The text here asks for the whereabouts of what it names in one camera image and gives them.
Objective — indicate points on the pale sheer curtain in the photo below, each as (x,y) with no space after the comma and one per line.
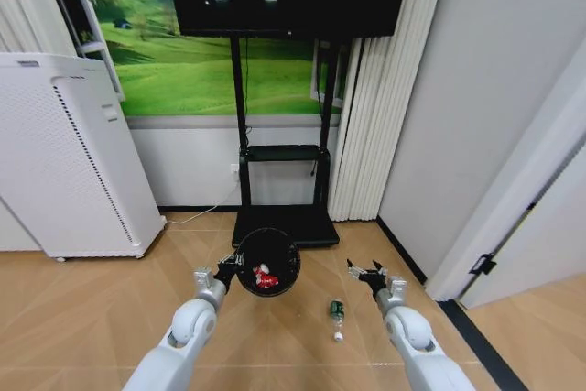
(23,2)

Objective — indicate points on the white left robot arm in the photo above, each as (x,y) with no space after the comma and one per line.
(187,322)

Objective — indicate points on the white vertical blinds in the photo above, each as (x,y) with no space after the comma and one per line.
(366,134)

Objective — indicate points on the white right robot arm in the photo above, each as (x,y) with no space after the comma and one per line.
(414,331)

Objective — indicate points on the black mesh trash bin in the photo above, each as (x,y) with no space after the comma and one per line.
(279,244)

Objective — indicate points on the black floor threshold strip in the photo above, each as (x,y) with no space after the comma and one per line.
(480,345)

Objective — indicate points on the white ladder shelf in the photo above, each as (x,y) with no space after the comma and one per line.
(75,20)

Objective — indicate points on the white air purifier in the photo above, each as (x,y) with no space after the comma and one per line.
(68,157)

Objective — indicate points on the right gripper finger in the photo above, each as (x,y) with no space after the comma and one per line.
(379,268)
(354,270)

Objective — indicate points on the white crumpled paper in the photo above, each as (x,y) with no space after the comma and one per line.
(262,268)

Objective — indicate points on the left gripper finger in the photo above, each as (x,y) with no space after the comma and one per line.
(237,270)
(230,260)

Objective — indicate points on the white wall outlet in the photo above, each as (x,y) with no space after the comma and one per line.
(234,172)

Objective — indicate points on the red snack wrapper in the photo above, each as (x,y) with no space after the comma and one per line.
(266,280)

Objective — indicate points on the white door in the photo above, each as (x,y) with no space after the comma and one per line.
(545,235)

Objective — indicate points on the green landscape wall mural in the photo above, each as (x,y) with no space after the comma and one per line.
(192,75)

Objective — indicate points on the black door hinge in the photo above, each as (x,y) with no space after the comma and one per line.
(483,264)

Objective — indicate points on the black television stand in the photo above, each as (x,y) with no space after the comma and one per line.
(284,226)

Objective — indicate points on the green label plastic bottle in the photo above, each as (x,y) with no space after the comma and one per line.
(337,311)

